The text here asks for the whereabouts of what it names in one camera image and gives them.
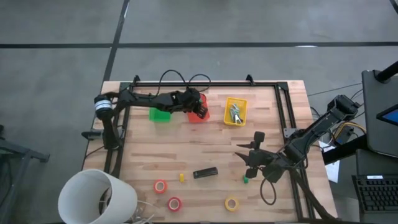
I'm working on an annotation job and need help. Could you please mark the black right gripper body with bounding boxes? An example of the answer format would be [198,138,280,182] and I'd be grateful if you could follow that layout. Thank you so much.
[245,131,276,179]

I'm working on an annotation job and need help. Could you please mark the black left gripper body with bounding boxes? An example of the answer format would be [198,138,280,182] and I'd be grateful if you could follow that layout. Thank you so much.
[181,87,203,111]

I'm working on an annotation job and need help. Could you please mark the yellow tape roll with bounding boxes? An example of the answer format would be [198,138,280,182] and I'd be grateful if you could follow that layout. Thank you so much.
[224,196,240,212]

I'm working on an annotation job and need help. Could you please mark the orange tape roll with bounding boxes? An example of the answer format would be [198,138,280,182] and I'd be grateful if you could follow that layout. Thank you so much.
[153,179,169,194]

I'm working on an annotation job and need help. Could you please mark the red tape roll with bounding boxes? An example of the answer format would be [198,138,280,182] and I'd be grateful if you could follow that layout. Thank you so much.
[167,196,183,213]

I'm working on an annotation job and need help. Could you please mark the black stapler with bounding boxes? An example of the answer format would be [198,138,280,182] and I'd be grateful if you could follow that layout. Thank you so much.
[192,166,219,180]

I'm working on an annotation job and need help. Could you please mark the red plastic basket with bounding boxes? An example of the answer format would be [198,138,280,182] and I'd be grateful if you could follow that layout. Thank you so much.
[186,93,211,124]

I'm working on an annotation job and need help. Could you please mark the yellow plastic basket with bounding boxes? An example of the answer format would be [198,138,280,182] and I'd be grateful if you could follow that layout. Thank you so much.
[223,96,249,127]

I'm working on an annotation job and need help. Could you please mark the green plastic basket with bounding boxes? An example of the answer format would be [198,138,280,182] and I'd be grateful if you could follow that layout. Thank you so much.
[149,107,172,123]

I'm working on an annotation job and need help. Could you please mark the white cylindrical lampshade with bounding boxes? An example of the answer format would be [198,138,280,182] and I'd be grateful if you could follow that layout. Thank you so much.
[57,169,139,224]

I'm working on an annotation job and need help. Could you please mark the black keyboard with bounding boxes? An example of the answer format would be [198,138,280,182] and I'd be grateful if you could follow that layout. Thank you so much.
[352,174,398,214]

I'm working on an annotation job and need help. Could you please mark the black tablet blue screen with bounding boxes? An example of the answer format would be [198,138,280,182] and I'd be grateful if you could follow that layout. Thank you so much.
[376,103,398,128]

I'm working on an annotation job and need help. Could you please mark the black pole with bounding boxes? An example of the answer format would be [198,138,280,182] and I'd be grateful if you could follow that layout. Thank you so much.
[374,60,398,83]

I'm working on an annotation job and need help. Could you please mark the grey metal stand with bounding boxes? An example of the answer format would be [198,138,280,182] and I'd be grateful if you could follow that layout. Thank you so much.
[0,124,51,218]

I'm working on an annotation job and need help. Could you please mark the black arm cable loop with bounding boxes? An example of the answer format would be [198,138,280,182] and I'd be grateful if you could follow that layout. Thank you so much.
[187,73,213,93]
[158,69,187,95]

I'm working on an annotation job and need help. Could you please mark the black aluminium table frame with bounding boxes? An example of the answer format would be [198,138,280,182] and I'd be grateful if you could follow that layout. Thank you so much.
[104,74,315,222]

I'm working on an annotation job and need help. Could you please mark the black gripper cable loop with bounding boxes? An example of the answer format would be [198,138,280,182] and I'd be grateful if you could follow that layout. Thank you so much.
[259,178,278,207]

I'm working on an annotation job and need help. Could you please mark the silver corner bracket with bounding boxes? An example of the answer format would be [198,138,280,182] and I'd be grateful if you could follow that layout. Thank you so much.
[283,127,300,138]

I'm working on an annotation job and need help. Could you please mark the yellow cable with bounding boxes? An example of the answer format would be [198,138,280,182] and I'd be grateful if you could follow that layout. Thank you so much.
[333,121,368,135]

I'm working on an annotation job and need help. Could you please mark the black table edge mount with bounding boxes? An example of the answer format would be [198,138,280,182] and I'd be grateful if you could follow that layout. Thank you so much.
[81,130,104,140]

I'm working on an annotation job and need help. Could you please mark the black base cable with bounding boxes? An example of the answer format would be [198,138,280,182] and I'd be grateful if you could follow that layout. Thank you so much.
[82,144,106,163]

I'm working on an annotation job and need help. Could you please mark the white loose wires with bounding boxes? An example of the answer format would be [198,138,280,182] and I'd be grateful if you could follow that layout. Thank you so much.
[129,200,157,224]

